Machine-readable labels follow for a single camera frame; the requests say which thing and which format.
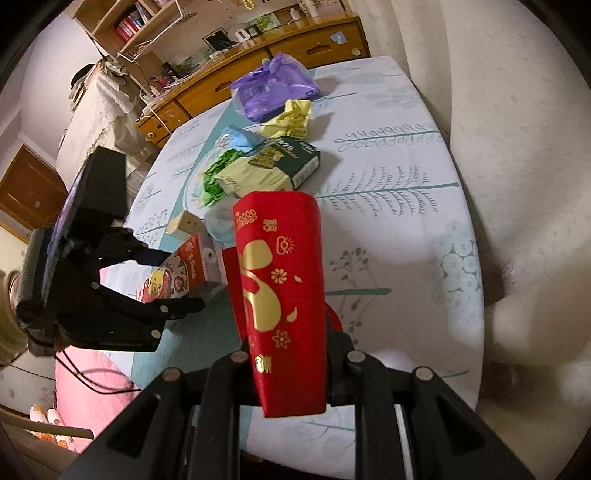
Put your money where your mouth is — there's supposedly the white cable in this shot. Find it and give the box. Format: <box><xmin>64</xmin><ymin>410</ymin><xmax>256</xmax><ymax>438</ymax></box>
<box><xmin>140</xmin><ymin>90</ymin><xmax>174</xmax><ymax>136</ymax></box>

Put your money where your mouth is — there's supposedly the blue face mask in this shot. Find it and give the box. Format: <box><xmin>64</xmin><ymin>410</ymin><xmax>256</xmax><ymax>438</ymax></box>
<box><xmin>222</xmin><ymin>127</ymin><xmax>262</xmax><ymax>153</ymax></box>

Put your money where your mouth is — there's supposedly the row of red books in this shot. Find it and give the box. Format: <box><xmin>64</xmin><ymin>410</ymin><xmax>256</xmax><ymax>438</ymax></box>
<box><xmin>115</xmin><ymin>8</ymin><xmax>154</xmax><ymax>43</ymax></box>

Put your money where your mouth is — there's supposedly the wooden desk shelf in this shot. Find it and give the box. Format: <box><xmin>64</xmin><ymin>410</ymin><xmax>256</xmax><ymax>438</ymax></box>
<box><xmin>73</xmin><ymin>0</ymin><xmax>197</xmax><ymax>62</ymax></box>

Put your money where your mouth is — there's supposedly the yellow paper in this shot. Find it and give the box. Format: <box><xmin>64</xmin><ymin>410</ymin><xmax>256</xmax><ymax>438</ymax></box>
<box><xmin>261</xmin><ymin>99</ymin><xmax>315</xmax><ymax>140</ymax></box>

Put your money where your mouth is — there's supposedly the purple plastic package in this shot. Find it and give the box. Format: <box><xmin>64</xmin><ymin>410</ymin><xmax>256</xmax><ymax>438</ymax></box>
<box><xmin>230</xmin><ymin>52</ymin><xmax>323</xmax><ymax>123</ymax></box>

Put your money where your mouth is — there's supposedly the black cable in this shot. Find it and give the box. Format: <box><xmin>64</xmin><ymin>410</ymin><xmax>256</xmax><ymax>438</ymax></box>
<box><xmin>54</xmin><ymin>348</ymin><xmax>145</xmax><ymax>394</ymax></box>

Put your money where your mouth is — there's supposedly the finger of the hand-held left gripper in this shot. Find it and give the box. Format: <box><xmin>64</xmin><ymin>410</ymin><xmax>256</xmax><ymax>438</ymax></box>
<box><xmin>100</xmin><ymin>233</ymin><xmax>179</xmax><ymax>274</ymax></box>
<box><xmin>98</xmin><ymin>281</ymin><xmax>206</xmax><ymax>332</ymax></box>

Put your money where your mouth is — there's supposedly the pink blanket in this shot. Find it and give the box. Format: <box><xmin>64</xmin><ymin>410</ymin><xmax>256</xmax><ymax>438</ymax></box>
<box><xmin>54</xmin><ymin>342</ymin><xmax>145</xmax><ymax>454</ymax></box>

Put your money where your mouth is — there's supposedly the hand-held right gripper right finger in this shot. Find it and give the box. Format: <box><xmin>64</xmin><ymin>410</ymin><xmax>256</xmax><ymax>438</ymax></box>
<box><xmin>324</xmin><ymin>331</ymin><xmax>537</xmax><ymax>480</ymax></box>

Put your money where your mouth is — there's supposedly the cartoon printed cloth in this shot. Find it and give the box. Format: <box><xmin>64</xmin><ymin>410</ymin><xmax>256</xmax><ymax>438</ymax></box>
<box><xmin>28</xmin><ymin>402</ymin><xmax>95</xmax><ymax>459</ymax></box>

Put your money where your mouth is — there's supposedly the black photo frame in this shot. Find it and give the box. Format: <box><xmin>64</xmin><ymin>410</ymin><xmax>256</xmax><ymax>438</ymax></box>
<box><xmin>203</xmin><ymin>28</ymin><xmax>230</xmax><ymax>51</ymax></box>

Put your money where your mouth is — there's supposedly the person's left hand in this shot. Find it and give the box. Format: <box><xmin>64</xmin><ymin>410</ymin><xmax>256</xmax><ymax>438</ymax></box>
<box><xmin>0</xmin><ymin>270</ymin><xmax>29</xmax><ymax>368</ymax></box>

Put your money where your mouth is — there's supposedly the green and cream box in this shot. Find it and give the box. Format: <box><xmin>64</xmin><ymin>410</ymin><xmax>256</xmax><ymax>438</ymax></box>
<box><xmin>217</xmin><ymin>136</ymin><xmax>322</xmax><ymax>195</ymax></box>

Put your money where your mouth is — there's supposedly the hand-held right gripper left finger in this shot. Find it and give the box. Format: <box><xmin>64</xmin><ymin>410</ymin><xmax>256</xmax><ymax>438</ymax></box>
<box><xmin>59</xmin><ymin>351</ymin><xmax>254</xmax><ymax>480</ymax></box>

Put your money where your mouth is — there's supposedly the lace covered furniture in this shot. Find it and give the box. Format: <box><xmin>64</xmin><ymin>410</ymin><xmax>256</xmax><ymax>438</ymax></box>
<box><xmin>54</xmin><ymin>61</ymin><xmax>145</xmax><ymax>186</ymax></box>

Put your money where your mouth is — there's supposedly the small beige box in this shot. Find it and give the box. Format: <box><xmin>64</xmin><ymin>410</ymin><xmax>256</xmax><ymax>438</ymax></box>
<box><xmin>166</xmin><ymin>211</ymin><xmax>204</xmax><ymax>240</ymax></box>

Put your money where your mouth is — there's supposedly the red cartoon box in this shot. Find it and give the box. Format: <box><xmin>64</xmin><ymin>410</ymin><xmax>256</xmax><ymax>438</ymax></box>
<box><xmin>139</xmin><ymin>232</ymin><xmax>227</xmax><ymax>306</ymax></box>

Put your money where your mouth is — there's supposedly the red envelope with gold print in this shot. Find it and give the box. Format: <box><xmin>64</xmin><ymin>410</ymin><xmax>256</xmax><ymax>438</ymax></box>
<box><xmin>222</xmin><ymin>191</ymin><xmax>345</xmax><ymax>419</ymax></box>

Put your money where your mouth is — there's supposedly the wooden door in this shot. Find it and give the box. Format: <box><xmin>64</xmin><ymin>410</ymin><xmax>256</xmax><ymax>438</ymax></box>
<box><xmin>0</xmin><ymin>143</ymin><xmax>71</xmax><ymax>241</ymax></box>

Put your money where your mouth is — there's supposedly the wooden desk with drawers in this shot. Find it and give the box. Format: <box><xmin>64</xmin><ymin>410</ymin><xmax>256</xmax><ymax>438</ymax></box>
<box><xmin>135</xmin><ymin>16</ymin><xmax>372</xmax><ymax>149</ymax></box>

